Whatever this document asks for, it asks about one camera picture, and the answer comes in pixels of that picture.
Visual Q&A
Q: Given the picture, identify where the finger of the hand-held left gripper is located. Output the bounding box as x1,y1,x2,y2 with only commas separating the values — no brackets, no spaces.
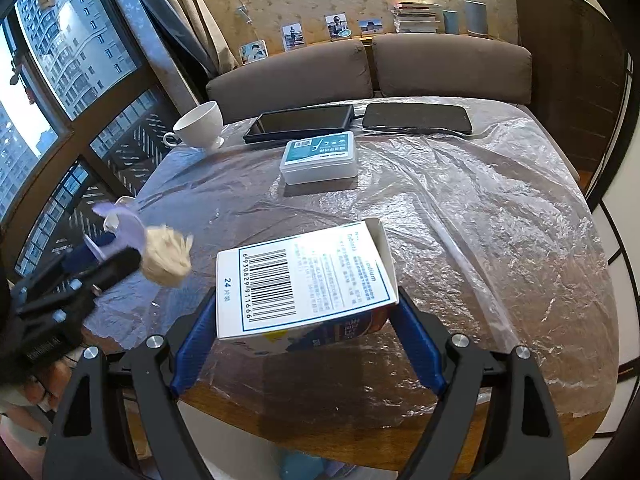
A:
61,234,115,275
74,246,144,297

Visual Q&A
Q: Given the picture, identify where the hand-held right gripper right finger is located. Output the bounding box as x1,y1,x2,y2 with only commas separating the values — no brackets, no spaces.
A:
390,285,571,480

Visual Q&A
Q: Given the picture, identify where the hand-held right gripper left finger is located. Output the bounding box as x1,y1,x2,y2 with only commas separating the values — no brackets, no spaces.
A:
42,287,218,480

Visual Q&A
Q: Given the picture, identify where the purple wrapper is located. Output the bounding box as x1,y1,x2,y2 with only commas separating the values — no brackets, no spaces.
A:
82,201,148,261

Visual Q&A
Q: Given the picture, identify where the beige tissue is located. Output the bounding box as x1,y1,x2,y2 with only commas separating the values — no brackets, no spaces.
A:
141,225,195,288

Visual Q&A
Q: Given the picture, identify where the white medicine box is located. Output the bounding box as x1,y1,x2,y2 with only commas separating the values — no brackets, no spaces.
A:
216,217,400,356

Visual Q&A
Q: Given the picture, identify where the white plastic bin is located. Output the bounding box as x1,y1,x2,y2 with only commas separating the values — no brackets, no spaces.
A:
190,437,401,480

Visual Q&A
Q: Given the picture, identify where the person's left hand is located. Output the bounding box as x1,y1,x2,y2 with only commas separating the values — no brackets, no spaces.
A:
20,360,63,411

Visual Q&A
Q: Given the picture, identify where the clear plastic table cover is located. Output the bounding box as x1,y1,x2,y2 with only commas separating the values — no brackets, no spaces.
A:
85,96,618,421

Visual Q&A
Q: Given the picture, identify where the blue crumpled wrapper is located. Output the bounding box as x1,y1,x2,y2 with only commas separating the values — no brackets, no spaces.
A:
280,450,326,480

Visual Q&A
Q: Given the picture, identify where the white ceramic cup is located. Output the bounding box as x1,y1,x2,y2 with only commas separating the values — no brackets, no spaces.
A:
162,101,226,151

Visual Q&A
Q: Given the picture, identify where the white plastic box teal label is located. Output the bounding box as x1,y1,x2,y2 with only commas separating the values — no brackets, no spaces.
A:
279,131,360,186

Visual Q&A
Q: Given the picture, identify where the blue patterned curtain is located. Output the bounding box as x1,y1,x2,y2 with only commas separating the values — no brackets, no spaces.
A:
102,0,203,111

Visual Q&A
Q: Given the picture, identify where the black phone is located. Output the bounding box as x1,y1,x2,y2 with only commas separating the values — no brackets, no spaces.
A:
362,102,473,136

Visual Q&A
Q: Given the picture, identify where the black tablet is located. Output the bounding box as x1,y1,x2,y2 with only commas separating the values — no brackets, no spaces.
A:
243,104,356,145

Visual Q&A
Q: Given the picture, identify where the brown sofa cushion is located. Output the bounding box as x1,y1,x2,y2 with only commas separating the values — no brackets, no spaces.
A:
206,40,373,123
372,34,533,106

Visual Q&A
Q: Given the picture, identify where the beige curtain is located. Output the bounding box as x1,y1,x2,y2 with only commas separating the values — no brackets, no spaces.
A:
162,0,242,75

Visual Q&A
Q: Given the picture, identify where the dark wooden cabinet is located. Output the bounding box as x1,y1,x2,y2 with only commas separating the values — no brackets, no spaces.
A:
511,0,631,176

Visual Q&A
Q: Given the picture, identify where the stack of books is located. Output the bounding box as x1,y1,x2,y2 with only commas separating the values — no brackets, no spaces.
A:
391,2,443,35

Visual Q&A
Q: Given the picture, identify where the tall grey cylinder speaker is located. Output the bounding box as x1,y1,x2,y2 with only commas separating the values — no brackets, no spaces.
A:
464,0,488,38

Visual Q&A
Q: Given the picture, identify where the wooden window frame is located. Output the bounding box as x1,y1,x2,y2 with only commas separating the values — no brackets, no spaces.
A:
0,0,196,281

